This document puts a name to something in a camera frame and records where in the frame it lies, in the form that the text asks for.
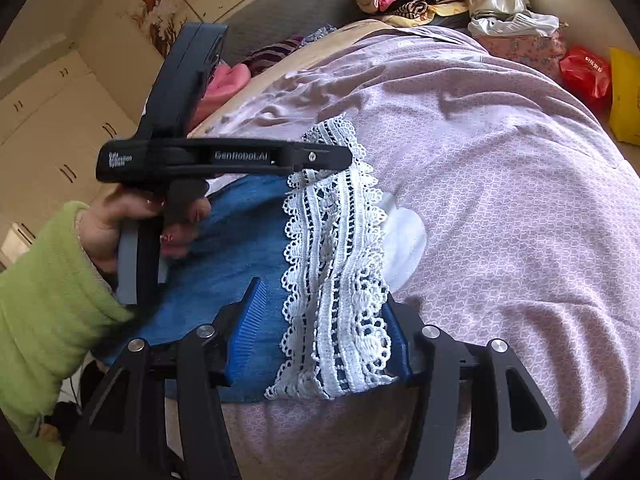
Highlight blue denim pants with lace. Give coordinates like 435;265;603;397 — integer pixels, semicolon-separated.
94;116;393;403

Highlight green sleeve left forearm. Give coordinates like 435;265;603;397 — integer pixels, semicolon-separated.
0;200;137;478

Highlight left hand red nails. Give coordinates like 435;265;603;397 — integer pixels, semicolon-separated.
76;185;212;276

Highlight pink crumpled blanket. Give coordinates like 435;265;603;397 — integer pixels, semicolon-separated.
188;63;250;131

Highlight cream wardrobe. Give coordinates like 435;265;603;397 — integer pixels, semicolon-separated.
1;52;136;266

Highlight purple striped pillow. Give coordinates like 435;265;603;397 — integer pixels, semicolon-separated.
241;36;304;77

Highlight lilac patterned bed sheet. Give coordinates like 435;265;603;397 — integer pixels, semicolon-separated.
203;23;639;479

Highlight grey quilted headboard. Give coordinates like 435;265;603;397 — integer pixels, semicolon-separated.
222;0;362;64

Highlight yellow paper bag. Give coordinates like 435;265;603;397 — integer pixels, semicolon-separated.
608;48;640;146

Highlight red plastic bag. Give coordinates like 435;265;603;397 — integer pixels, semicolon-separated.
559;46;613;112

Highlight white cloth by curtain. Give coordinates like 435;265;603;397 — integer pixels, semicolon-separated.
468;10;561;38

